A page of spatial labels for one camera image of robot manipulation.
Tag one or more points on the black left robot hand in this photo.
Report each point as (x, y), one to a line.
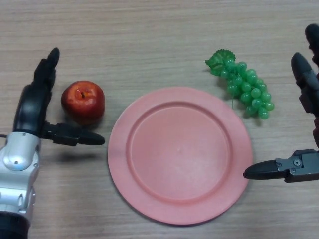
(31, 109)

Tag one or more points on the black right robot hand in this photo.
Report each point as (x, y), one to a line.
(301, 166)

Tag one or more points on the red apple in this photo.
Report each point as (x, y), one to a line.
(83, 103)

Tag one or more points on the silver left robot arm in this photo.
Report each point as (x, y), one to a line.
(17, 179)

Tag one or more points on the pink round plate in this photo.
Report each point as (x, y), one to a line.
(179, 159)

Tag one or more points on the green grape bunch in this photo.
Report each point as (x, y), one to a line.
(249, 87)

